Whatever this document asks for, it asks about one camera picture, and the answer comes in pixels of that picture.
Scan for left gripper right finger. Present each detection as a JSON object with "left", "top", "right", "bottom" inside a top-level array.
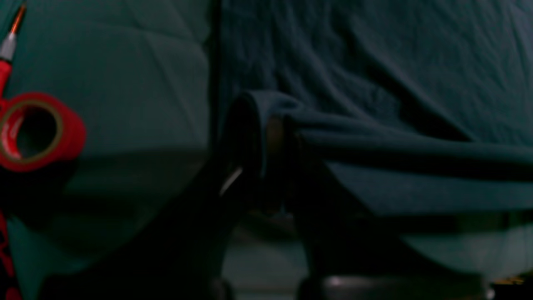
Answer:
[{"left": 283, "top": 117, "right": 487, "bottom": 300}]

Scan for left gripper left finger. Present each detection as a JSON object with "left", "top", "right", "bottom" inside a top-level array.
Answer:
[{"left": 42, "top": 96, "right": 264, "bottom": 300}]

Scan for dark blue T-shirt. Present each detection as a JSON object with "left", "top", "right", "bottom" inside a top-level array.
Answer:
[{"left": 219, "top": 0, "right": 532, "bottom": 216}]

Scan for red tape roll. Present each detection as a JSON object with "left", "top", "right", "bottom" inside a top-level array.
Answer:
[{"left": 0, "top": 92, "right": 86, "bottom": 173}]

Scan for light blue table cloth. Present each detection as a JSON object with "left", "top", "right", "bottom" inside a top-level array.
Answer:
[{"left": 1, "top": 0, "right": 532, "bottom": 300}]

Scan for orange screwdriver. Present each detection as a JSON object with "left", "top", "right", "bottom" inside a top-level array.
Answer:
[{"left": 0, "top": 0, "right": 27, "bottom": 96}]

